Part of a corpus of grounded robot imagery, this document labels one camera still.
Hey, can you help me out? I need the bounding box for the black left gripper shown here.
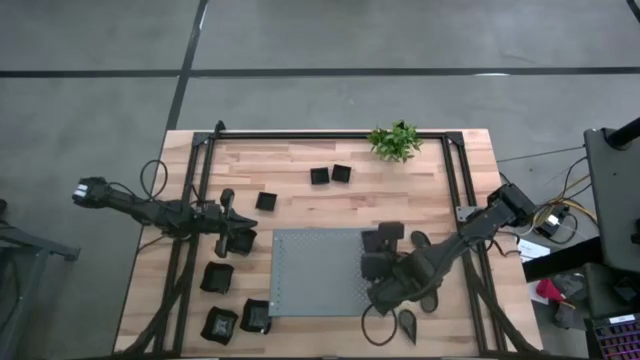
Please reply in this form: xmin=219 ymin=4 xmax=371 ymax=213
xmin=212 ymin=187 xmax=260 ymax=260

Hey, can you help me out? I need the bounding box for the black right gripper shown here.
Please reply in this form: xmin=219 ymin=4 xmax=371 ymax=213
xmin=359 ymin=221 xmax=406 ymax=316

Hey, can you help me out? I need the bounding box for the black square flared bowl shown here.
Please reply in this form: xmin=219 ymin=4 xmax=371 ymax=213
xmin=199 ymin=260 xmax=236 ymax=296
xmin=200 ymin=305 xmax=240 ymax=347
xmin=228 ymin=227 xmax=259 ymax=257
xmin=238 ymin=298 xmax=274 ymax=336

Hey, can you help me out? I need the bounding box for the black leaf-shaped mini plate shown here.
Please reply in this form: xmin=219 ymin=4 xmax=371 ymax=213
xmin=418 ymin=288 xmax=440 ymax=315
xmin=397 ymin=308 xmax=419 ymax=346
xmin=409 ymin=229 xmax=432 ymax=250

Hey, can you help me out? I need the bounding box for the grey perforated metal shelf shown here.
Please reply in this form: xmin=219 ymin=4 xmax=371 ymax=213
xmin=268 ymin=227 xmax=381 ymax=319

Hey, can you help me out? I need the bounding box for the grey mounting plate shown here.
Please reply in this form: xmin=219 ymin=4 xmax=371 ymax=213
xmin=455 ymin=205 xmax=481 ymax=224

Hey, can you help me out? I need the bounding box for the green plant in white pot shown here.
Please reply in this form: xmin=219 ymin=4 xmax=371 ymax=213
xmin=367 ymin=119 xmax=425 ymax=164

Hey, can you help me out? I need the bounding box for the white paper sheet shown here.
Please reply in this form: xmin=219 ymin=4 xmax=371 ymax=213
xmin=517 ymin=238 xmax=551 ymax=264

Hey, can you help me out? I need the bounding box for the black power box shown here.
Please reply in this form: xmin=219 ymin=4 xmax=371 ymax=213
xmin=537 ymin=212 xmax=570 ymax=239

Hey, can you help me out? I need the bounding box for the red cloth object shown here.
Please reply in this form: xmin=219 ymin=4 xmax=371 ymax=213
xmin=535 ymin=278 xmax=566 ymax=304

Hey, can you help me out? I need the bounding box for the black diagonal stand beam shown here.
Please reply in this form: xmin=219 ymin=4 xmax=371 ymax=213
xmin=522 ymin=237 xmax=601 ymax=284

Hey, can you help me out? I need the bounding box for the grey metal stand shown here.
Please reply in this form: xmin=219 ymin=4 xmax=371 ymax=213
xmin=0 ymin=198 xmax=81 ymax=360

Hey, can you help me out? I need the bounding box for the laptop with lit keyboard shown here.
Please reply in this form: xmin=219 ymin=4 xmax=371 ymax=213
xmin=584 ymin=313 xmax=640 ymax=360

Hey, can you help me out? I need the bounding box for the brown looped cable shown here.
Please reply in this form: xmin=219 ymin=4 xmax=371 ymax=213
xmin=360 ymin=302 xmax=399 ymax=348

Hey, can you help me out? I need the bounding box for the black looped cable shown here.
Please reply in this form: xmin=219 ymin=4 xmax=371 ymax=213
xmin=139 ymin=159 xmax=169 ymax=201

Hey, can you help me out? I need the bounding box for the black aluminium table frame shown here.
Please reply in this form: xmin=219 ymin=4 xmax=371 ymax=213
xmin=115 ymin=119 xmax=546 ymax=359

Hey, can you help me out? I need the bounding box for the yellow cable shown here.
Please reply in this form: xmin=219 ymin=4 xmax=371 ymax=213
xmin=533 ymin=197 xmax=599 ymax=226

